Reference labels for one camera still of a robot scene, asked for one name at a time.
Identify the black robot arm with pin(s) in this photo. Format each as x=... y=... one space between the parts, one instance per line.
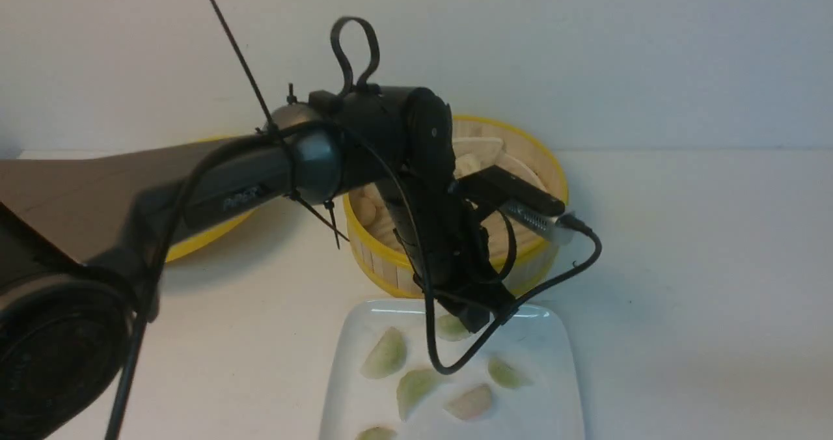
x=84 y=241

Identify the green dumpling steamer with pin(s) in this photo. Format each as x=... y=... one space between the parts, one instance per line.
x=451 y=329

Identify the green dumpling plate bottom edge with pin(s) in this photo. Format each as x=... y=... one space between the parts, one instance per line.
x=377 y=433

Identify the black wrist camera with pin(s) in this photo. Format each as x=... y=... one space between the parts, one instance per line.
x=520 y=199

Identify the black zip tie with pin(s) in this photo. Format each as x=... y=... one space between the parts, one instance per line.
x=237 y=56

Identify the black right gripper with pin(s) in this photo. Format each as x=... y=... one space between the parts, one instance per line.
x=438 y=221

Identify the green dumpling plate left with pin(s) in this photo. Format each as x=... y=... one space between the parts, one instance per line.
x=387 y=357

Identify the pinkish dumpling steamer left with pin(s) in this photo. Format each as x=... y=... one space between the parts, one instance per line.
x=365 y=211

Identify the pink white dumpling plate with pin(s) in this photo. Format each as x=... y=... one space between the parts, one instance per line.
x=471 y=405

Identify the green dumpling plate right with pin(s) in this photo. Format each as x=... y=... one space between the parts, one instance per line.
x=506 y=375

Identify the white dumpling steamer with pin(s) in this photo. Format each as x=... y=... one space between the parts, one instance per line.
x=372 y=194
x=467 y=164

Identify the green dumpling plate centre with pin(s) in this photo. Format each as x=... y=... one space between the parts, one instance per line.
x=413 y=387

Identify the white square plate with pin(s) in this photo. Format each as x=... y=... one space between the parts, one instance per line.
x=534 y=341

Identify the yellow rimmed bamboo steamer basket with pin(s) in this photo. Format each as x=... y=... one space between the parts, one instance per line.
x=535 y=256

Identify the yellow rimmed bamboo steamer lid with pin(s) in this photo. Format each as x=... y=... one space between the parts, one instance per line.
x=202 y=239

